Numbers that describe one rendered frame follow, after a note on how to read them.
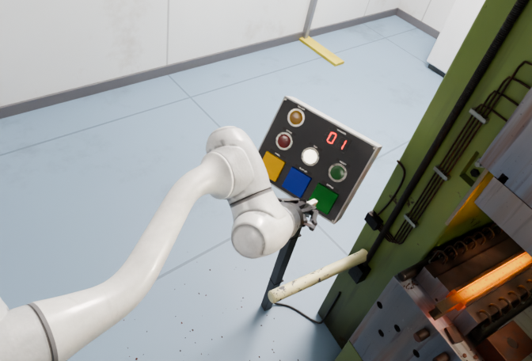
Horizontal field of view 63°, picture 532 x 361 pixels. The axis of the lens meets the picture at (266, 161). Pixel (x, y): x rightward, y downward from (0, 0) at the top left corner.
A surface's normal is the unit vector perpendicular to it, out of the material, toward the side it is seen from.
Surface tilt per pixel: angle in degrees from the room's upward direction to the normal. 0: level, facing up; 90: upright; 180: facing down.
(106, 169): 0
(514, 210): 90
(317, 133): 60
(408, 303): 90
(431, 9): 90
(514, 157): 90
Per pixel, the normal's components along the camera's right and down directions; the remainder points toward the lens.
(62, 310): 0.52, -0.73
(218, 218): 0.18, -0.71
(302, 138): -0.40, 0.07
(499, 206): -0.85, 0.24
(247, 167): 0.53, -0.28
